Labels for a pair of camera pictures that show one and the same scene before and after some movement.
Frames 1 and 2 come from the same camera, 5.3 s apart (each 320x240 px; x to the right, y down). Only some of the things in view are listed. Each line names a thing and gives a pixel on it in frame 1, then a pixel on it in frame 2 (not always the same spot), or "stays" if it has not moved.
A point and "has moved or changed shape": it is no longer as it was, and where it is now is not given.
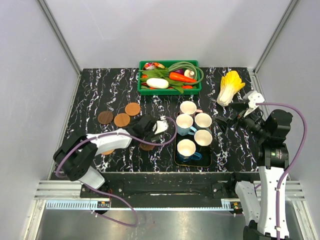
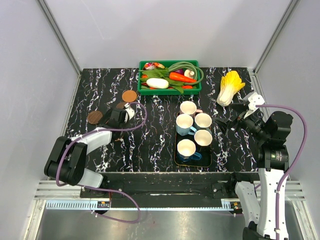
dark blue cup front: [186, 149] stays
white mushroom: [189, 73] stays
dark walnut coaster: [105, 117] has moved or changed shape
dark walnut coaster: [146, 146] to [120, 105]
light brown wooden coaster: [132, 109] has moved or changed shape
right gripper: [225, 123] stays
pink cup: [189, 107] stays
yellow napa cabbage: [231, 83] stays
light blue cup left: [184, 122] stays
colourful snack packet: [153, 65] stays
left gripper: [152, 137] to [108, 116]
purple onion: [180, 71] stays
